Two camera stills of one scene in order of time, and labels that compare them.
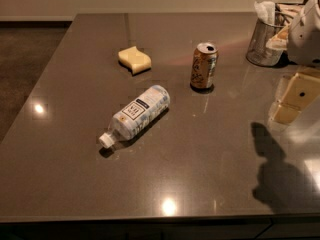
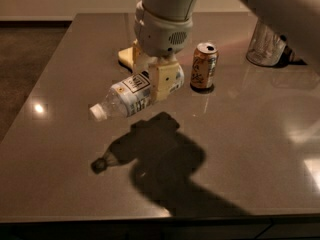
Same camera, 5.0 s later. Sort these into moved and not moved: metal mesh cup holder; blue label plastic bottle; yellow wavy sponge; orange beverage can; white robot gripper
Moved: white robot gripper; blue label plastic bottle
Not moved: yellow wavy sponge; metal mesh cup holder; orange beverage can
